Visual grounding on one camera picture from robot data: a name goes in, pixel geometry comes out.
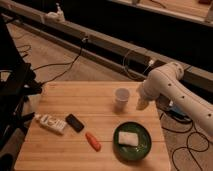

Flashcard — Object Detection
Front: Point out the black eraser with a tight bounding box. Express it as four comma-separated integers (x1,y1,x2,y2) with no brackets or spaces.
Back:
65,114,84,132

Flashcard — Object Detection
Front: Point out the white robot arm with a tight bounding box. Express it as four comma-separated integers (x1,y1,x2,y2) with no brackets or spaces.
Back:
138,62,213,137

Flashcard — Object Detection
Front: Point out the white sponge block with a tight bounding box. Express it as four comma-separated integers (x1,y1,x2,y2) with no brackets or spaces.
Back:
118,131,139,146

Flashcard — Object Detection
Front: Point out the metal rail beam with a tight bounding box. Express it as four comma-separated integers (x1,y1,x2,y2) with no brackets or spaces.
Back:
0,0,213,92

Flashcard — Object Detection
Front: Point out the blue box on floor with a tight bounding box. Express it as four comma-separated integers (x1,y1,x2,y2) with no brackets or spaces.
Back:
169,102,187,119

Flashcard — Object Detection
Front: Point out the white lotion tube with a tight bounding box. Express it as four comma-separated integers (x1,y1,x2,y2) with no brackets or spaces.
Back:
35,114,67,135

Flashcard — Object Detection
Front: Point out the white clamp on rail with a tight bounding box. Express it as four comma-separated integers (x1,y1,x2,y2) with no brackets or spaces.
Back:
46,3,65,22

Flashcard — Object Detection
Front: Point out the white paper cup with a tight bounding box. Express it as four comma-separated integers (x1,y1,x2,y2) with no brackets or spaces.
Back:
115,88,130,109

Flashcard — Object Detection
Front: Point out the black chair frame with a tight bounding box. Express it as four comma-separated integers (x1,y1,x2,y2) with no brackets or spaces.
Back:
0,14,44,158

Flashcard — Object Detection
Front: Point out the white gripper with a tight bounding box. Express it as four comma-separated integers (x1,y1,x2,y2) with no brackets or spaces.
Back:
136,84,149,110

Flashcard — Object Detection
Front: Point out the green bowl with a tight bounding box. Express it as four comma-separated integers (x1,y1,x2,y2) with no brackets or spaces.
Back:
113,121,152,161

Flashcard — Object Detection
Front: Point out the black cable on floor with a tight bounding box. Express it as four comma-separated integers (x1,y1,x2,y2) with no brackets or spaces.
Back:
16,36,88,84

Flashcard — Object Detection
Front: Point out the orange carrot toy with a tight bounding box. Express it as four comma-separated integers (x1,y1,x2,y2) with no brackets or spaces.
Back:
85,132,101,151

